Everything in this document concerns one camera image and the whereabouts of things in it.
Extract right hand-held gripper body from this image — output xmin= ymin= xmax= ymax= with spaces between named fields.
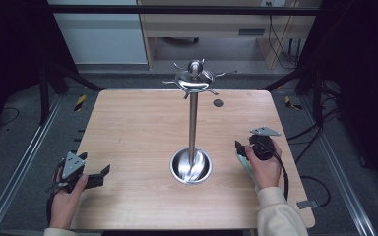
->
xmin=248 ymin=126 xmax=282 ymax=162

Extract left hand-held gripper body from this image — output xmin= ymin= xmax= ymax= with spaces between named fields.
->
xmin=58 ymin=150 xmax=91 ymax=194

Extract light blue utensil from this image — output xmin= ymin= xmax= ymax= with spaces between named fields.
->
xmin=236 ymin=154 xmax=260 ymax=193

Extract steel utensil rack stand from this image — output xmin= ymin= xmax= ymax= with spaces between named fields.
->
xmin=161 ymin=58 xmax=227 ymax=186

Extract person's right hand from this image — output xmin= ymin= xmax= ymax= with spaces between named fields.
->
xmin=244 ymin=139 xmax=284 ymax=191

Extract person's left hand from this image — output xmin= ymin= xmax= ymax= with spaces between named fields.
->
xmin=48 ymin=174 xmax=90 ymax=230

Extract yellow black floor tape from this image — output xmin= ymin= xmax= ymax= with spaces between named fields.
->
xmin=74 ymin=93 xmax=88 ymax=112
xmin=283 ymin=95 xmax=303 ymax=111

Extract small grey metal plate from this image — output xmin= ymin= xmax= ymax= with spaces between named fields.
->
xmin=296 ymin=199 xmax=320 ymax=210

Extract white cabinet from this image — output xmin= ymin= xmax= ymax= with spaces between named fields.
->
xmin=47 ymin=0 xmax=150 ymax=66

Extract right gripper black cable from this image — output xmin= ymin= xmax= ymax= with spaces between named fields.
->
xmin=259 ymin=140 xmax=290 ymax=202

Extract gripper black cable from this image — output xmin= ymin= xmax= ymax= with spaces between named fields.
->
xmin=45 ymin=158 xmax=67 ymax=227
xmin=259 ymin=140 xmax=290 ymax=202

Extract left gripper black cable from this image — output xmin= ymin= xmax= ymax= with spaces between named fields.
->
xmin=45 ymin=158 xmax=67 ymax=227

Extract black floor cable bundle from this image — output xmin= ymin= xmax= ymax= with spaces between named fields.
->
xmin=286 ymin=80 xmax=343 ymax=165

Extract aluminium floor rail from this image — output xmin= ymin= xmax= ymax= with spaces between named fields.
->
xmin=299 ymin=96 xmax=378 ymax=236
xmin=0 ymin=94 xmax=65 ymax=236

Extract black floor cable loop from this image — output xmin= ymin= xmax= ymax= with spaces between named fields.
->
xmin=299 ymin=175 xmax=332 ymax=208

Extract thin black floor cable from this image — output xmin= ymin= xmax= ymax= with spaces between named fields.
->
xmin=0 ymin=106 xmax=21 ymax=128

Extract black metal frame strut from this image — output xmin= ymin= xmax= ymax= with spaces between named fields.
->
xmin=258 ymin=62 xmax=326 ymax=127
xmin=38 ymin=60 xmax=107 ymax=126

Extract black hanging cables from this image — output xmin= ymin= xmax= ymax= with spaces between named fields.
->
xmin=267 ymin=14 xmax=301 ymax=71

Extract black horizontal frame bar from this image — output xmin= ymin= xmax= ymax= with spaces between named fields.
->
xmin=45 ymin=4 xmax=323 ymax=17

